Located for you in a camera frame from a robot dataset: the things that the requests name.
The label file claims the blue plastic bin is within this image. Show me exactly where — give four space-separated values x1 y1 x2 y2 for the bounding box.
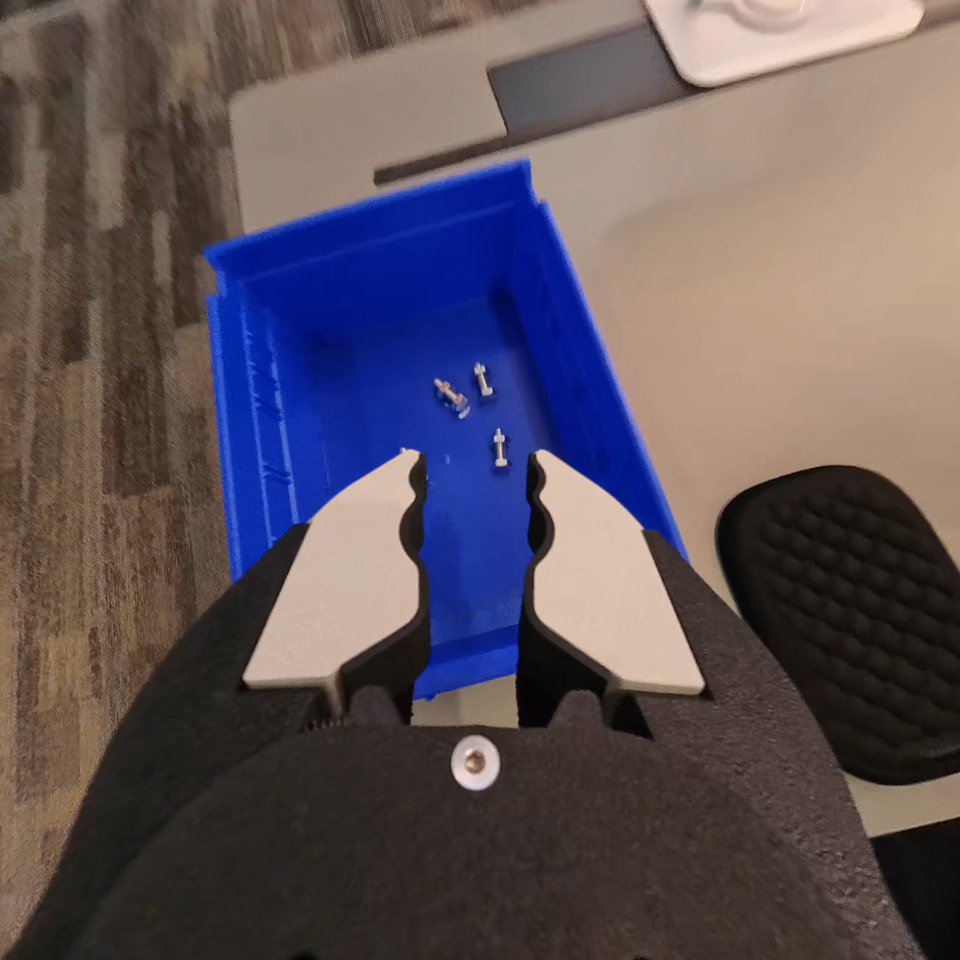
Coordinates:
201 157 693 704

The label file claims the white stand base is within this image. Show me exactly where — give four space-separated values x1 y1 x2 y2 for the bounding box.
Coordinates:
643 0 925 89

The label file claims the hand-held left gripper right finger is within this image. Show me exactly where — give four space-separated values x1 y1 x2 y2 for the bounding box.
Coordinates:
516 450 708 726

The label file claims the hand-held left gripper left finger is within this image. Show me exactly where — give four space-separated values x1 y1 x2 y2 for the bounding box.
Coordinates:
240 450 432 723

